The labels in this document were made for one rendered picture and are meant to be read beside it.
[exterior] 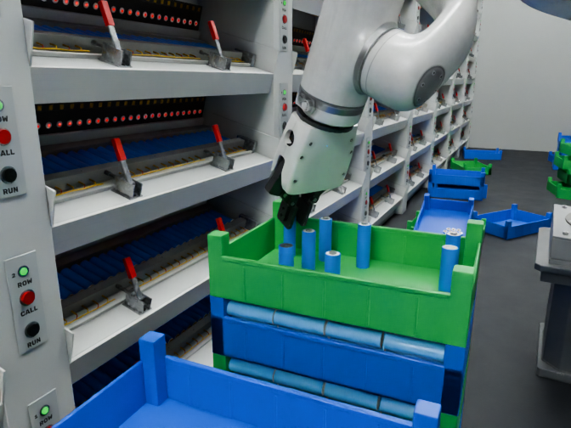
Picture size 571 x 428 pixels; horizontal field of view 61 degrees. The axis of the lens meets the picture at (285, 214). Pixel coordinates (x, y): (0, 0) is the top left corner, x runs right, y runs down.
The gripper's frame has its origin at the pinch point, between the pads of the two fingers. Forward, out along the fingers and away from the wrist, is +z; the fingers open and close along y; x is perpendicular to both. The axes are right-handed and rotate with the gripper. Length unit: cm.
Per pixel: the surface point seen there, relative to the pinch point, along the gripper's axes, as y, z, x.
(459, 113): 331, 96, 183
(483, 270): 112, 59, 13
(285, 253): -9.3, -3.3, -10.3
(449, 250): 5.7, -8.6, -20.5
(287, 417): -17.1, 2.4, -25.5
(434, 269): 13.0, 0.1, -16.7
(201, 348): -1.4, 46.7, 12.5
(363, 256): 5.1, 1.0, -10.6
